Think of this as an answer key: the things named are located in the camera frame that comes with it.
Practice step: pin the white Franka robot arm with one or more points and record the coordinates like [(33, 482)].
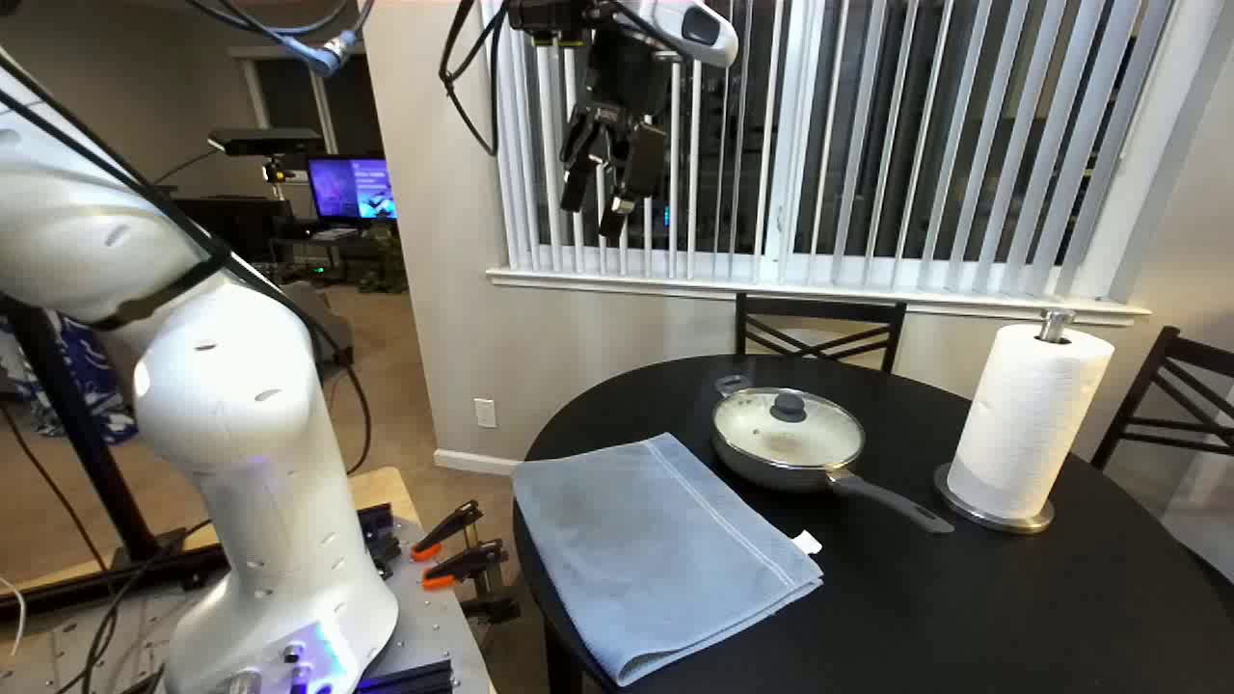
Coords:
[(243, 424)]

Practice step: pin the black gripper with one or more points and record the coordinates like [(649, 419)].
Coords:
[(627, 78)]

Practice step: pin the white vertical window blinds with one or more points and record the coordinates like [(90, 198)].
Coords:
[(898, 130)]

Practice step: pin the black orange-tipped clamp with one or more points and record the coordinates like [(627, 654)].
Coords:
[(448, 527), (464, 564)]

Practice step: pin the blue patterned cloth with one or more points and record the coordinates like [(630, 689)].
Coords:
[(90, 371)]

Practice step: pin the black wooden chair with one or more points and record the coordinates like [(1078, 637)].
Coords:
[(821, 337), (1177, 387)]

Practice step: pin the metal paper towel holder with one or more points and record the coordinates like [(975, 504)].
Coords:
[(997, 527)]

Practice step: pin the glass pan lid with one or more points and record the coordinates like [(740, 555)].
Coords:
[(821, 436)]

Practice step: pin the blue tea towel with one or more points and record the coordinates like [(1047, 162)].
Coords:
[(657, 554)]

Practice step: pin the white paper towel roll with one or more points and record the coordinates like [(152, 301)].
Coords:
[(1028, 411)]

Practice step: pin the black camera on stand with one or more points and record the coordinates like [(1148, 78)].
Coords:
[(265, 140)]

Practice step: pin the lit computer monitor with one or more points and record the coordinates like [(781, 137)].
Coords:
[(349, 188)]

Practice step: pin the black frying pan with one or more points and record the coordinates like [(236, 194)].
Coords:
[(889, 500)]

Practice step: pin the white wall outlet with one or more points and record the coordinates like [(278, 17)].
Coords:
[(484, 411)]

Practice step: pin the black metal stand frame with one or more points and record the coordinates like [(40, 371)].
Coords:
[(78, 443)]

